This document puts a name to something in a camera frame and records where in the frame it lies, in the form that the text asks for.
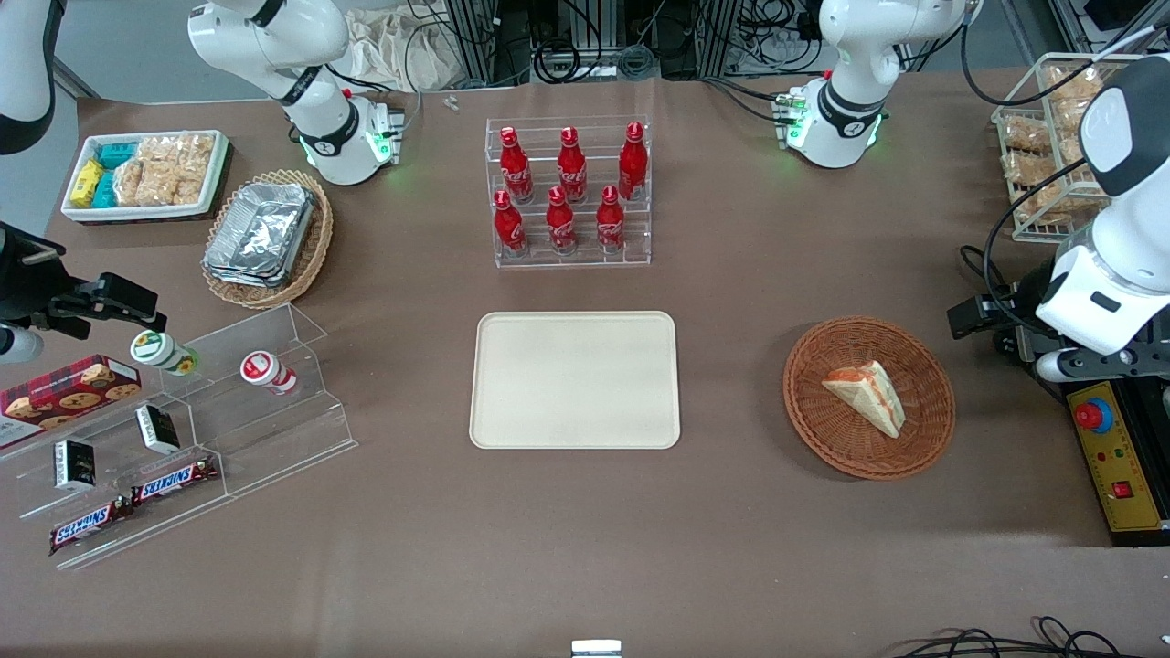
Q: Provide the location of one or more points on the teal snack packet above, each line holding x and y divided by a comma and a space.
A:
105, 190
117, 153

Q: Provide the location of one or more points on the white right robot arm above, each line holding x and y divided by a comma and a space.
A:
324, 128

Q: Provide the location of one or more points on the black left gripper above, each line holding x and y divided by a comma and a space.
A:
1029, 294

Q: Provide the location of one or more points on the small black white box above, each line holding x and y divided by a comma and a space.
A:
75, 464
158, 429

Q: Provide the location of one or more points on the clear acrylic stepped display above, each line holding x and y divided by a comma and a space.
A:
274, 439
119, 498

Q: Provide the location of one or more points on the yellow snack packet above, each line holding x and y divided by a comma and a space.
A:
87, 183

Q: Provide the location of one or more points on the aluminium profile frame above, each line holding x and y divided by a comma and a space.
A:
480, 41

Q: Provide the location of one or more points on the Snickers chocolate bar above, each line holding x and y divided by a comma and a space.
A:
87, 528
174, 480

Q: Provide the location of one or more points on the clear bag of crackers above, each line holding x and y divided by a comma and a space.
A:
157, 169
194, 166
130, 183

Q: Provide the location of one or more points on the white plastic snack tray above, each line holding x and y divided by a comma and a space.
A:
137, 212

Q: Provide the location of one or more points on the beige cloth bag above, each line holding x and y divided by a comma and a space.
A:
393, 50

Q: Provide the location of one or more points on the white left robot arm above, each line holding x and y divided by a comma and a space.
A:
1129, 251

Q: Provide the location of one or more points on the light wicker oval basket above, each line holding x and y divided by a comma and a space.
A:
315, 247

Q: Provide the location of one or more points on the red lid yogurt cup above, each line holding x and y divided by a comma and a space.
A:
263, 369

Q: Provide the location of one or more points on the clear acrylic bottle rack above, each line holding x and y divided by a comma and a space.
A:
631, 247

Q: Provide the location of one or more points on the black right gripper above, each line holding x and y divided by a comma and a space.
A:
26, 279

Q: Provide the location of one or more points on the beige rectangular tray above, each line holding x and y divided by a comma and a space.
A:
576, 379

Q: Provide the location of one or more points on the clear bag of biscuits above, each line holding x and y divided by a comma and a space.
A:
1028, 135
1074, 87
1026, 169
1051, 208

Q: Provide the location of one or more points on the aluminium foil tray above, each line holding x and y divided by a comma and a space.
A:
239, 277
260, 228

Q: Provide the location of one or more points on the wrapped triangle sandwich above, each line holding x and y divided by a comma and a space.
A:
868, 395

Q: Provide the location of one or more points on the red cola bottle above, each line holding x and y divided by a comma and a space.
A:
560, 224
515, 169
632, 164
610, 222
508, 227
572, 169

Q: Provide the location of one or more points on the red tartan cookie box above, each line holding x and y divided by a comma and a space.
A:
64, 397

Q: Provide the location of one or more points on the green lid yogurt cup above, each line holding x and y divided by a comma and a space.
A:
157, 350

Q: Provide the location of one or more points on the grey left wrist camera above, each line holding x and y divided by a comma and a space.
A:
1060, 366

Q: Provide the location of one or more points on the brown wicker basket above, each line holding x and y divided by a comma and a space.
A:
823, 420

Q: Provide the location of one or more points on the yellow black emergency stop box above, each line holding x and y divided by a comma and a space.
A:
1120, 457

